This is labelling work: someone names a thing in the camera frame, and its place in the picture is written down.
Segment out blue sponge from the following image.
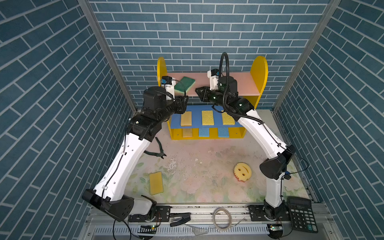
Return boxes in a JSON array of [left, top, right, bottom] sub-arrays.
[[199, 128, 210, 138], [218, 128, 230, 138]]

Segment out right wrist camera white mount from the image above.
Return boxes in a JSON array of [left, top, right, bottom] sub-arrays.
[[207, 69, 220, 91]]

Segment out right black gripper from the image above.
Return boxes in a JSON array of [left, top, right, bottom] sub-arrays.
[[196, 86, 229, 110]]

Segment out yellow smiley face sponge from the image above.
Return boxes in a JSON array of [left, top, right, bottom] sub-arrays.
[[234, 163, 252, 182]]

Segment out black corrugated cable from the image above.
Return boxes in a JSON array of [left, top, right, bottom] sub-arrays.
[[218, 52, 265, 124]]

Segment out bright yellow sponge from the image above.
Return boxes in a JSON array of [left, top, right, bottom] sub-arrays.
[[202, 111, 215, 126], [222, 113, 236, 126]]

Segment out aluminium front rail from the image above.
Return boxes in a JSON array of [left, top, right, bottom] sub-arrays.
[[79, 203, 342, 240]]

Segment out green scouring pad sponge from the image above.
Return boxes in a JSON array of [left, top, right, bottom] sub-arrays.
[[174, 77, 196, 94]]

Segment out black desk calculator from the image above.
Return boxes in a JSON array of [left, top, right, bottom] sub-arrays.
[[288, 197, 318, 234]]

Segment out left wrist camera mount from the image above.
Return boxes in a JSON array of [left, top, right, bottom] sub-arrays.
[[161, 76, 176, 101]]

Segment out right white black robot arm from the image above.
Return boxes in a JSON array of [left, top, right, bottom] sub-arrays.
[[195, 76, 296, 220]]

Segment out black stapler on rail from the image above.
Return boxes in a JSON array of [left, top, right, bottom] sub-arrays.
[[170, 213, 191, 227]]

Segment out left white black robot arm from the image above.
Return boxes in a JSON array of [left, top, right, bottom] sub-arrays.
[[82, 87, 189, 222]]

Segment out pale yellow orange-backed sponge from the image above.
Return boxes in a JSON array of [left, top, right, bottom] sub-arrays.
[[182, 129, 193, 138]]

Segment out yellow shelf with coloured boards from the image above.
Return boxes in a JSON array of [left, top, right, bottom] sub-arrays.
[[157, 56, 268, 140]]

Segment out green handled cutting pliers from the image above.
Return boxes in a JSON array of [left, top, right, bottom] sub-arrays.
[[143, 136, 167, 160]]

